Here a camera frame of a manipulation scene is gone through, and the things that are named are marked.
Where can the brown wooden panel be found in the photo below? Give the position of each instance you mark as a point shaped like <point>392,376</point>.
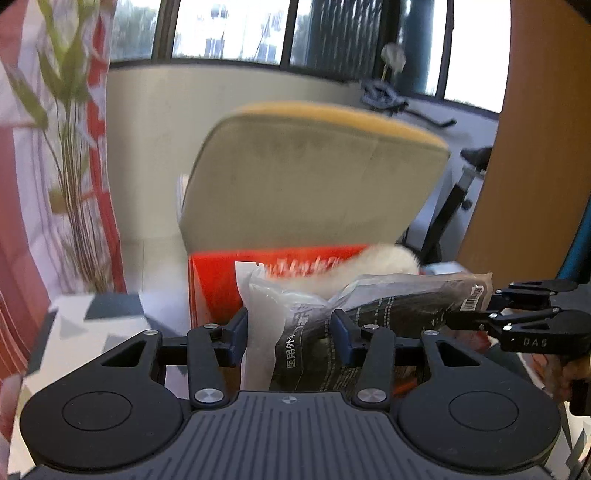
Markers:
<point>538,183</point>

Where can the beige chair backrest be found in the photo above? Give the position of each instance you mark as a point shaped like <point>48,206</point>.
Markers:
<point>305,174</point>

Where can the white fluffy plush cloth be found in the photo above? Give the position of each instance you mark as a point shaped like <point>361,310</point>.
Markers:
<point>379,259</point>

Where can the red white printed curtain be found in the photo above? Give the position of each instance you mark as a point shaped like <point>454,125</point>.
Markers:
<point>50,184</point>

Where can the tall green bamboo plant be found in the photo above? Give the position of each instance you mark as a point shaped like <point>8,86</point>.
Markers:
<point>64,147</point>

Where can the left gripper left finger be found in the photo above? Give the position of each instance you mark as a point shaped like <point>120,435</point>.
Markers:
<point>211,350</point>

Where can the red strawberry cardboard box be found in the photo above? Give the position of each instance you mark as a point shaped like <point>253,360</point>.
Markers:
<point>215,298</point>

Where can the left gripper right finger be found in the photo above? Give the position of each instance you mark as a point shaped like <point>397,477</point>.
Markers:
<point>370,348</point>

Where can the clear medical mask packet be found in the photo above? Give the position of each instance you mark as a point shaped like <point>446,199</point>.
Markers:
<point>301,342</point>

